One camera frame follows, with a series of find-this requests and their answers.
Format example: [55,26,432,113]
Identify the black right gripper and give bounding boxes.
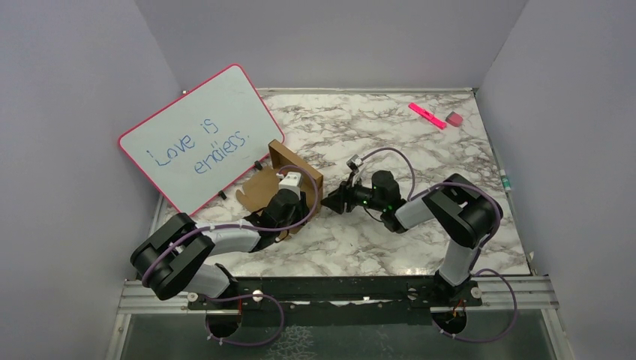
[320,172,386,215]

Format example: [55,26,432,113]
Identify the brown cardboard box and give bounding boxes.
[236,140,323,241]

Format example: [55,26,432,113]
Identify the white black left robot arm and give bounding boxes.
[130,189,311,308]

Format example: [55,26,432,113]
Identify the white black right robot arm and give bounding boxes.
[321,170,503,305]

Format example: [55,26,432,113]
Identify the pink framed whiteboard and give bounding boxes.
[118,64,285,215]

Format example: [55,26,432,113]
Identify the pink highlighter marker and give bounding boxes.
[408,103,447,130]

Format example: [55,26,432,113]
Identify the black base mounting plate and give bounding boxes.
[186,275,482,331]

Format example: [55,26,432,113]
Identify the pink eraser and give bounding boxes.
[445,112,464,128]

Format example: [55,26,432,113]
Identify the green white marker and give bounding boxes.
[499,169,512,193]

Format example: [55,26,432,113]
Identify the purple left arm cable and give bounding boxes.
[141,165,320,347]

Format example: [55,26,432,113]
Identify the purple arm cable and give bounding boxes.
[347,146,519,345]
[141,165,320,347]

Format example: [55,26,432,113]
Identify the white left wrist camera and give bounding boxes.
[277,172,303,199]

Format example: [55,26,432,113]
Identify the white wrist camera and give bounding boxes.
[346,154,364,185]
[277,172,303,199]

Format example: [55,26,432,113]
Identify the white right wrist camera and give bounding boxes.
[346,154,364,185]

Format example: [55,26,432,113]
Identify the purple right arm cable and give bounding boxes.
[347,146,519,345]

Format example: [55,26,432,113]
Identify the aluminium frame rail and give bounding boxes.
[106,271,574,359]

